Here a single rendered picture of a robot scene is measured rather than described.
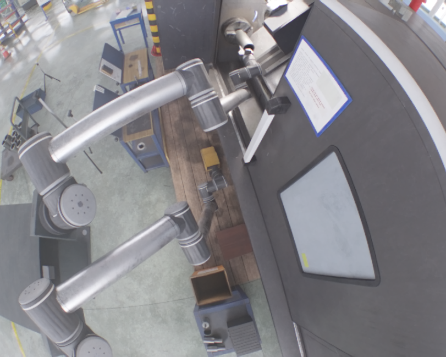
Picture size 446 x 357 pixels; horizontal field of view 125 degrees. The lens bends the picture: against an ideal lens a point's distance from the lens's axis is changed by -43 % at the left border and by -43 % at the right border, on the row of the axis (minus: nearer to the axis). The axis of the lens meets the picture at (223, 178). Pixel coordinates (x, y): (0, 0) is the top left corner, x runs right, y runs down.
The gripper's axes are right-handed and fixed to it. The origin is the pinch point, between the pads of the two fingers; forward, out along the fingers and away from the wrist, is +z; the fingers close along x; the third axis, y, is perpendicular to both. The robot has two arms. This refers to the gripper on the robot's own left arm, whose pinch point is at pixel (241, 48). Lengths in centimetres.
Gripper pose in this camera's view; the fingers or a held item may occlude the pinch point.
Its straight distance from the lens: 203.0
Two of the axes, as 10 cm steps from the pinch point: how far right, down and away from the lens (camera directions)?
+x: 9.7, -2.5, 0.8
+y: 0.1, 3.1, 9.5
